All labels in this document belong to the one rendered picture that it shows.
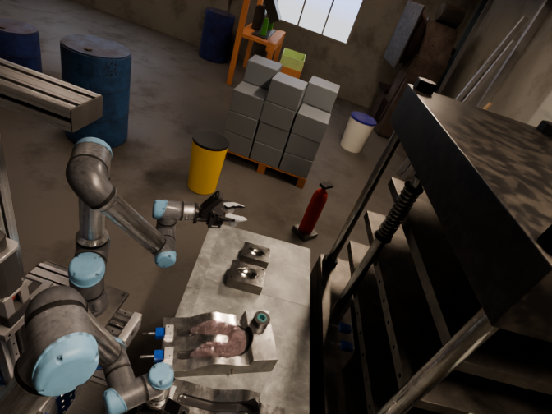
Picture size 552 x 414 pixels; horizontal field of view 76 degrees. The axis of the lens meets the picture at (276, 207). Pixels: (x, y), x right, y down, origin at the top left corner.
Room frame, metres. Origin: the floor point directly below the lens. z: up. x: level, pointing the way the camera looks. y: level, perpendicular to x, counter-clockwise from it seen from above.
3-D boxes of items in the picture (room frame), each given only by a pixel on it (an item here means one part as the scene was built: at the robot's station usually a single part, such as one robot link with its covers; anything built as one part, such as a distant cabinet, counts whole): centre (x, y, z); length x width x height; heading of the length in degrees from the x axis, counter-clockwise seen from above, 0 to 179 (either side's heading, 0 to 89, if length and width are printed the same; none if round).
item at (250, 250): (1.62, 0.02, 0.83); 0.17 x 0.13 x 0.06; 97
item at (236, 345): (0.95, 0.03, 0.90); 0.26 x 0.18 x 0.08; 114
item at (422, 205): (1.32, -0.96, 1.51); 1.10 x 0.70 x 0.05; 7
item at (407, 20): (7.59, -1.55, 1.23); 1.26 x 1.17 x 2.46; 0
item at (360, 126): (5.95, -0.87, 0.28); 0.48 x 0.47 x 0.57; 0
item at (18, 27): (3.86, 3.58, 0.40); 0.53 x 0.53 x 0.79
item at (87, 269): (0.80, 0.57, 1.20); 0.13 x 0.12 x 0.14; 26
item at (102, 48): (3.52, 2.31, 0.52); 0.68 x 0.68 x 1.05
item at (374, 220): (1.32, -0.95, 1.26); 1.10 x 0.74 x 0.05; 7
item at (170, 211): (1.03, 0.39, 1.43); 0.11 x 0.08 x 0.09; 116
